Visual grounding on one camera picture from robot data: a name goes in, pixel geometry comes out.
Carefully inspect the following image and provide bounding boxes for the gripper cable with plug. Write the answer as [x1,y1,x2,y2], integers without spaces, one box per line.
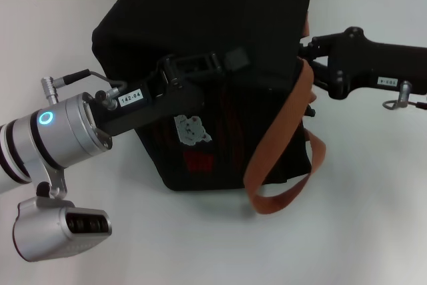
[382,79,427,111]
[39,68,130,111]

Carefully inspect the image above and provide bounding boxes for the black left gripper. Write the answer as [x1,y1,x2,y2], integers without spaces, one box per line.
[89,46,252,139]

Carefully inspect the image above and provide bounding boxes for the black food bag orange straps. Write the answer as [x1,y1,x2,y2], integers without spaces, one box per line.
[91,0,328,216]

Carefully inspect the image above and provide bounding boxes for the right gripper cable with plug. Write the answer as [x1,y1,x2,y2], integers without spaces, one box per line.
[382,79,427,111]

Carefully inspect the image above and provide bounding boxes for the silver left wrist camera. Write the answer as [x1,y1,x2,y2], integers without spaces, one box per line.
[12,181,113,263]

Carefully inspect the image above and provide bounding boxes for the left gripper cable with plug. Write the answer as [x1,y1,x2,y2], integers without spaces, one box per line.
[39,68,130,111]

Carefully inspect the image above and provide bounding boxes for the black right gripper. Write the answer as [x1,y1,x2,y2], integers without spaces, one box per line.
[299,26,427,101]

